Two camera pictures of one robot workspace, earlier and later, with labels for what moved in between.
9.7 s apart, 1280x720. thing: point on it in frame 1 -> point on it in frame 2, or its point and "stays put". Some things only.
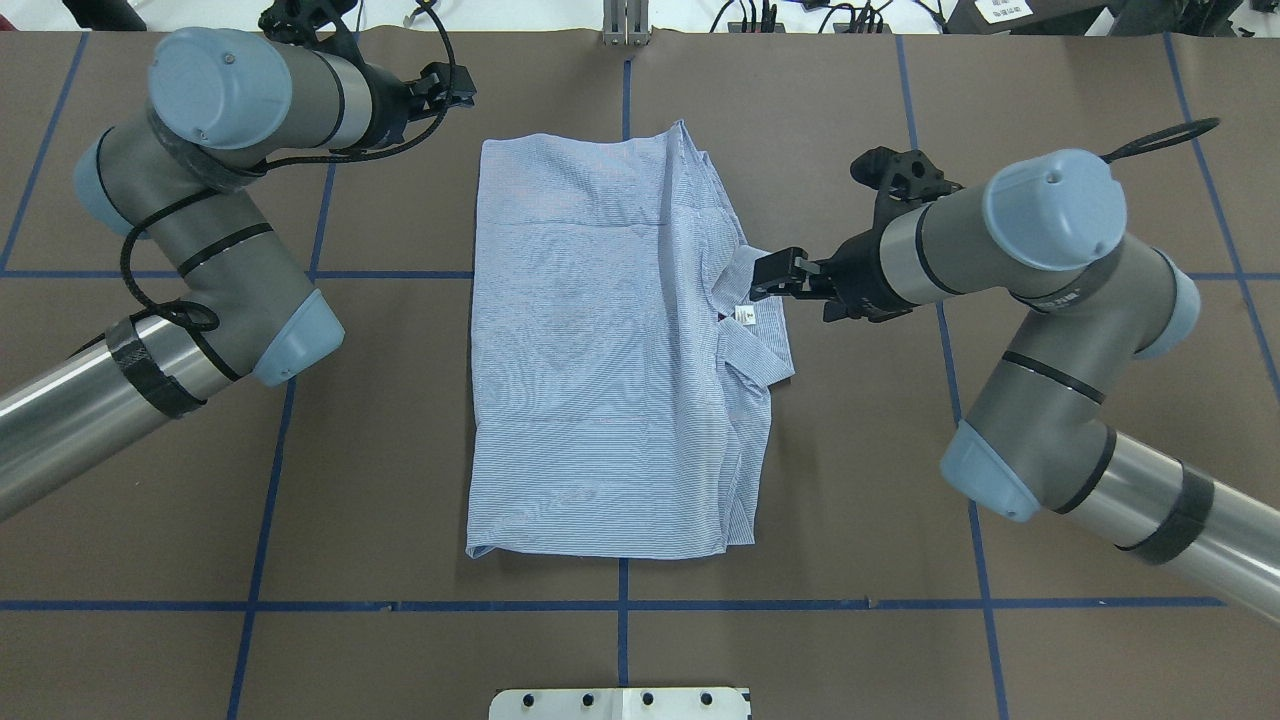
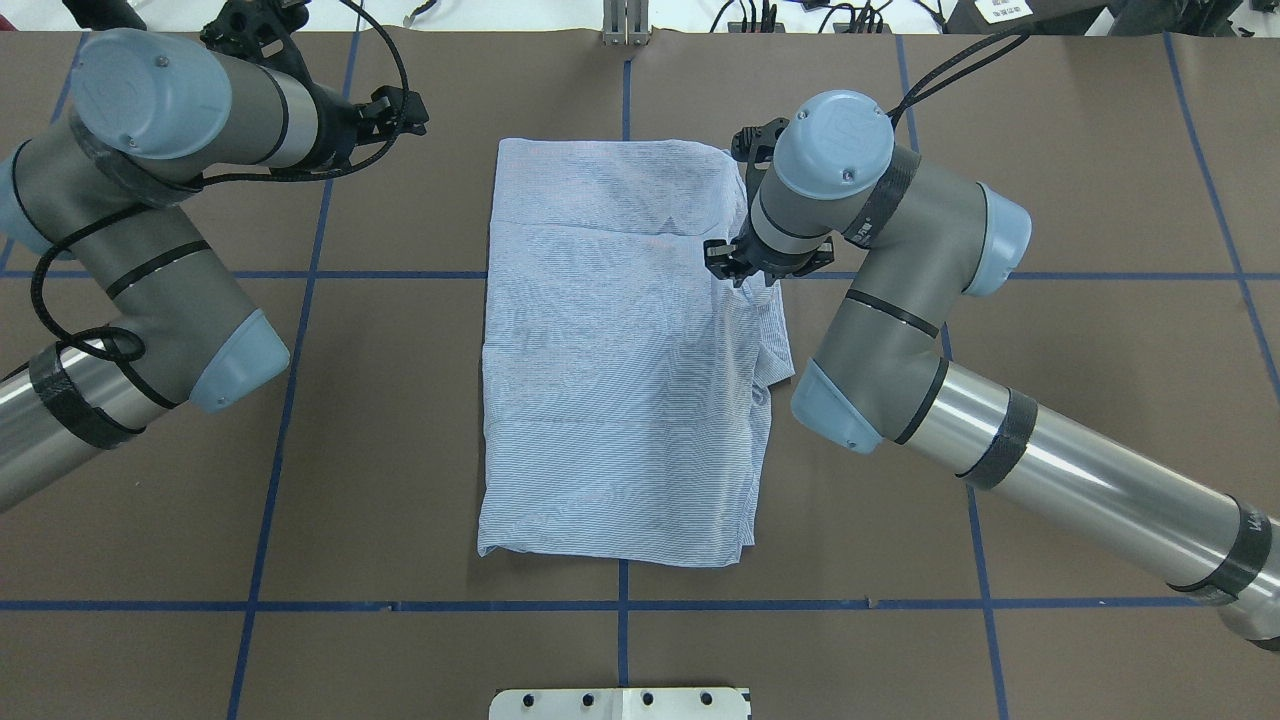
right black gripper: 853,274 -> 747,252
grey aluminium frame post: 626,22 stays put
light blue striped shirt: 621,365 stays put
